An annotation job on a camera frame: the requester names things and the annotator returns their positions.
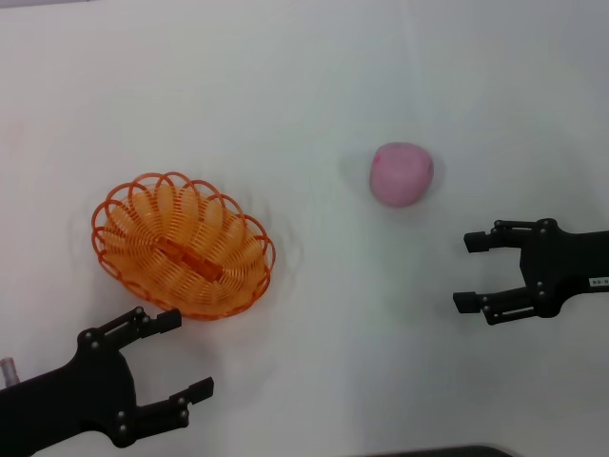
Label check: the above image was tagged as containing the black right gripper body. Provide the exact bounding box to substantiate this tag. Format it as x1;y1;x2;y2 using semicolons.
520;228;609;318

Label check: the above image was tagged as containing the orange plastic wire basket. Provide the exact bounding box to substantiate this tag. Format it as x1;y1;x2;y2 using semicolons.
89;169;277;321

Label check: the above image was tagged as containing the pink peach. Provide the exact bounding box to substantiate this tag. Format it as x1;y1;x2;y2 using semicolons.
368;141;435;209

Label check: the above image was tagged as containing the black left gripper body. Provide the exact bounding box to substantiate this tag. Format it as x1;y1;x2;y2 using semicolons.
0;328;140;457

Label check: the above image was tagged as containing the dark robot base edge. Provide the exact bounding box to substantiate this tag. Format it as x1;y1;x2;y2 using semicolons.
361;444;518;457

